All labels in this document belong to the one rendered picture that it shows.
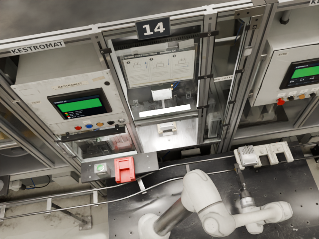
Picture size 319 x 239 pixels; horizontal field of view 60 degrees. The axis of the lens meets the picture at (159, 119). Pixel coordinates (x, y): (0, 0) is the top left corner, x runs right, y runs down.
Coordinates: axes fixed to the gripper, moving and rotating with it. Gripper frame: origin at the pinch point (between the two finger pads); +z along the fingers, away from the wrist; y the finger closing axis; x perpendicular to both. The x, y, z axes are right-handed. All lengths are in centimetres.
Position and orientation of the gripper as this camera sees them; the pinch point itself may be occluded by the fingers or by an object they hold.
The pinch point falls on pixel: (237, 168)
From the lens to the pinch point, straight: 197.8
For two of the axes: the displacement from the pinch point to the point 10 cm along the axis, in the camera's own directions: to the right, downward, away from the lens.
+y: -0.9, -4.9, -8.7
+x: -9.9, 1.6, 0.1
